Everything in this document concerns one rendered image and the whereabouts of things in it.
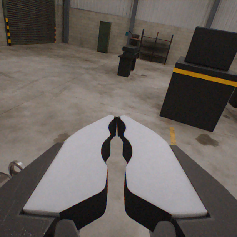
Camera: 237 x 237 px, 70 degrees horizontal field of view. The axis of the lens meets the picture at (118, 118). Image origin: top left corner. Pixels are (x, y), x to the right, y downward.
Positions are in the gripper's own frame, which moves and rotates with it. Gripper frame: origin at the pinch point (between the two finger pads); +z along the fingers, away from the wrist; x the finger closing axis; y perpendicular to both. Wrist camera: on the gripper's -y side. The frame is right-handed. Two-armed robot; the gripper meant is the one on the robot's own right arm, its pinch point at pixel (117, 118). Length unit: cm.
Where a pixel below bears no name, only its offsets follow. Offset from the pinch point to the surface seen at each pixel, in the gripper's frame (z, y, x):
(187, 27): 1248, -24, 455
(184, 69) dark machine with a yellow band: 336, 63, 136
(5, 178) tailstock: 29, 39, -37
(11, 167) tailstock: 38, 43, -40
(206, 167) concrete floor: 183, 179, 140
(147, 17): 1311, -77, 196
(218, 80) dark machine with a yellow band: 312, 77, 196
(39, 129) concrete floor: 222, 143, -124
